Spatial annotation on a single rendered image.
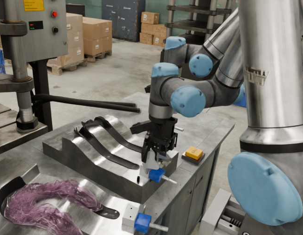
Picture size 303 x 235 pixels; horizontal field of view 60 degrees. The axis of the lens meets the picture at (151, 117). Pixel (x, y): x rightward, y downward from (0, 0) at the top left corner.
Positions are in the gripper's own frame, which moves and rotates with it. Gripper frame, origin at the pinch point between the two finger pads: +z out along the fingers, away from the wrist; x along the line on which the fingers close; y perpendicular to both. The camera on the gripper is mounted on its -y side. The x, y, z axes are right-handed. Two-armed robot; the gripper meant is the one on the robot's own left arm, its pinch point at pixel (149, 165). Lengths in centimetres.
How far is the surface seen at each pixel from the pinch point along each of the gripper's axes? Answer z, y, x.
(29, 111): 4, -72, 5
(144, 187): 4.7, 1.9, -5.6
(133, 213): 4.2, 5.9, -17.2
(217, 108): 92, -58, 281
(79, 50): 57, -323, 276
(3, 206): 5.5, -26.3, -36.5
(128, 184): 5.4, -3.6, -6.9
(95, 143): 1.4, -25.3, 0.4
